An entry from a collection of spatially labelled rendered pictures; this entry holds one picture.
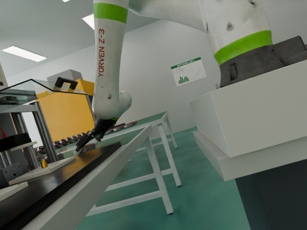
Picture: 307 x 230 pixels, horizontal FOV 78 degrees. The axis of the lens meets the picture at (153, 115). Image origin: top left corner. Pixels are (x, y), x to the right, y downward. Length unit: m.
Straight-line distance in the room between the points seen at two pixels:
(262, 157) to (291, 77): 0.13
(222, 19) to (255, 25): 0.07
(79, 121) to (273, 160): 4.12
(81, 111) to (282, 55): 4.04
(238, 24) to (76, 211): 0.49
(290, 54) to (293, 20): 6.42
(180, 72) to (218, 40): 5.30
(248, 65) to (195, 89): 5.30
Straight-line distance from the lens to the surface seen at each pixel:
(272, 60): 0.47
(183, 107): 5.70
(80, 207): 0.43
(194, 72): 5.79
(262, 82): 0.34
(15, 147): 0.80
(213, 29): 0.49
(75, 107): 4.36
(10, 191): 0.58
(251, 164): 0.36
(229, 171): 0.35
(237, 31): 0.47
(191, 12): 0.72
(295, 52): 0.51
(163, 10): 0.78
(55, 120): 4.61
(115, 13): 0.71
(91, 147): 1.04
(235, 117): 0.32
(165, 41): 5.98
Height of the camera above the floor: 0.86
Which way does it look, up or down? 1 degrees down
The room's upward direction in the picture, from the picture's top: 18 degrees counter-clockwise
